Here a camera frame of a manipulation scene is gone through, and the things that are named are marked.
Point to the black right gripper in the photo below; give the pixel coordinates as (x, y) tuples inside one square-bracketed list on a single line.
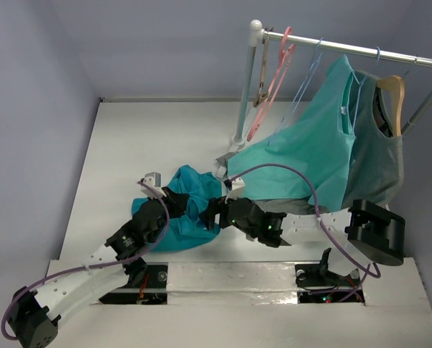
[(209, 212)]

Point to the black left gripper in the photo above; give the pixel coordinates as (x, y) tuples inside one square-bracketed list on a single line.
[(176, 201)]

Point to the teal blue t shirt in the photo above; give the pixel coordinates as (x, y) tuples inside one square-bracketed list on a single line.
[(189, 231)]

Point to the light blue wire hanger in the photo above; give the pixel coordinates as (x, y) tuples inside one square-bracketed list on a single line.
[(314, 63)]

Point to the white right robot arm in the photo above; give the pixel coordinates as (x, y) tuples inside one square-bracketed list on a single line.
[(363, 236)]

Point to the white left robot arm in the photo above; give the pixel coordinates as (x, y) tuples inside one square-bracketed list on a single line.
[(37, 311)]

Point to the mint green t shirt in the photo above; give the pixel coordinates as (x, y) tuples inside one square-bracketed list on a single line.
[(310, 158)]

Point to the beige clip hanger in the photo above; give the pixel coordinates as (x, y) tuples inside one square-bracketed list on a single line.
[(262, 93)]

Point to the grey t shirt on hanger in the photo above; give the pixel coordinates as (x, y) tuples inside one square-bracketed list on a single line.
[(376, 171)]

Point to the pink plastic hanger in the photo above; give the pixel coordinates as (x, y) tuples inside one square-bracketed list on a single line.
[(284, 59)]

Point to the wooden hanger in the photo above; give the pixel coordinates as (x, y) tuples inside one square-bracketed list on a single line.
[(395, 86)]

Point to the metal clothes rack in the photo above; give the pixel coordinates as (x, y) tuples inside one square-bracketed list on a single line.
[(258, 35)]

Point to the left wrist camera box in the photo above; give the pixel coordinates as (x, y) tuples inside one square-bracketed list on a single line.
[(150, 185)]

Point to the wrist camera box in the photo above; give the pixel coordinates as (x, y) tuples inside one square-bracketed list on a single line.
[(235, 188), (150, 185)]

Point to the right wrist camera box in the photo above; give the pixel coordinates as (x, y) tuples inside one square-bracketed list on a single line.
[(235, 188)]

